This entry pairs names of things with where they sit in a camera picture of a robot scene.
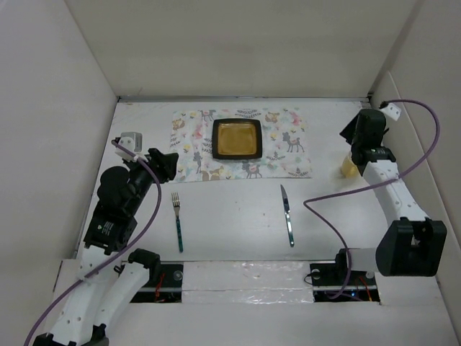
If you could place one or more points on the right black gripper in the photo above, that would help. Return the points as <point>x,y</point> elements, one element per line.
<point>347,132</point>

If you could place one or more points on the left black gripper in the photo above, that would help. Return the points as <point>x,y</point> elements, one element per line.
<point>161,164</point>

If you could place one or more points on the fork with teal handle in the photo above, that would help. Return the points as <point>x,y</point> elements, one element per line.
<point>176,205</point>

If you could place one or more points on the yellow mug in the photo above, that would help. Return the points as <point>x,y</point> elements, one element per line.
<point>348,168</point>

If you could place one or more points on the floral patterned cloth placemat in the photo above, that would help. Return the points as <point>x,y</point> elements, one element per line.
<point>284,145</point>

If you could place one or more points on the square black amber plate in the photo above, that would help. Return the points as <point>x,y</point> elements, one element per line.
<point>236,139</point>

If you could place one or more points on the knife with teal handle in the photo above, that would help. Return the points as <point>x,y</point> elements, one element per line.
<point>288,222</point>

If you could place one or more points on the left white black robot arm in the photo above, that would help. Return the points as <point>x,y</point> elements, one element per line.
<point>111,272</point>

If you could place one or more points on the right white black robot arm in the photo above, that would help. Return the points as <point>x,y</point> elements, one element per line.
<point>413,244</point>

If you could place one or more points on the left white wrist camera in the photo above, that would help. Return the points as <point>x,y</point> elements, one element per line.
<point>132,141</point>

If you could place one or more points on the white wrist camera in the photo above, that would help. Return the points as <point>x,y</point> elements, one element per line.
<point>132,141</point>
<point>391,110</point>

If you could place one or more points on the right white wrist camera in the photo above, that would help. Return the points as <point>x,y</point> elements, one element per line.
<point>391,110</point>

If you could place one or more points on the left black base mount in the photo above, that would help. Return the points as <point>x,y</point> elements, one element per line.
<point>166,288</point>

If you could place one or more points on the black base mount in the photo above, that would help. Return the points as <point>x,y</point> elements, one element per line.
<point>166,288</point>
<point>326,280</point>

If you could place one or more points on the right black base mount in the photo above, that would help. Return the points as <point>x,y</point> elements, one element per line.
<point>326,280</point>

